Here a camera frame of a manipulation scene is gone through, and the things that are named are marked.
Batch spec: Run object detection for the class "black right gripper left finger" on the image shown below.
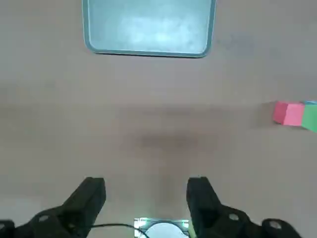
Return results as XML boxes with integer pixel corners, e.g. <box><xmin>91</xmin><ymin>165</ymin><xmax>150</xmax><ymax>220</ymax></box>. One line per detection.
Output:
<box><xmin>0</xmin><ymin>177</ymin><xmax>106</xmax><ymax>238</ymax></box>

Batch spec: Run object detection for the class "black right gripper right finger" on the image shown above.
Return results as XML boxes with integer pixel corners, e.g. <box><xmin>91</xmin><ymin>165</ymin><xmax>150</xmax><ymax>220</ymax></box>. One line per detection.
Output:
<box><xmin>186</xmin><ymin>176</ymin><xmax>303</xmax><ymax>238</ymax></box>

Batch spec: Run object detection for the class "red square foam block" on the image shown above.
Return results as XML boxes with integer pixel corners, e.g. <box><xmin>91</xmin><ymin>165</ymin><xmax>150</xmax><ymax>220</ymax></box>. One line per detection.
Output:
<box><xmin>273</xmin><ymin>101</ymin><xmax>306</xmax><ymax>127</ymax></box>

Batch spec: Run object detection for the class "green square foam block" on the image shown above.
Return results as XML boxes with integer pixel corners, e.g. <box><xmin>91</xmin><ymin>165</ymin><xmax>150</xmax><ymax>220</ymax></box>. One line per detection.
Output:
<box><xmin>301</xmin><ymin>104</ymin><xmax>317</xmax><ymax>132</ymax></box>

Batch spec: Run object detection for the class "gray metal tray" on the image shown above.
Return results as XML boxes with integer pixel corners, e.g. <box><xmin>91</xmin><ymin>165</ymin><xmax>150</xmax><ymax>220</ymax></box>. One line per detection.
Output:
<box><xmin>81</xmin><ymin>0</ymin><xmax>216</xmax><ymax>59</ymax></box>

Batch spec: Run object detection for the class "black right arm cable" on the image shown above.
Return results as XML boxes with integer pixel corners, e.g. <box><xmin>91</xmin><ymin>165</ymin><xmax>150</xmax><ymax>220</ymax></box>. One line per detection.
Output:
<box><xmin>91</xmin><ymin>223</ymin><xmax>147</xmax><ymax>238</ymax></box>

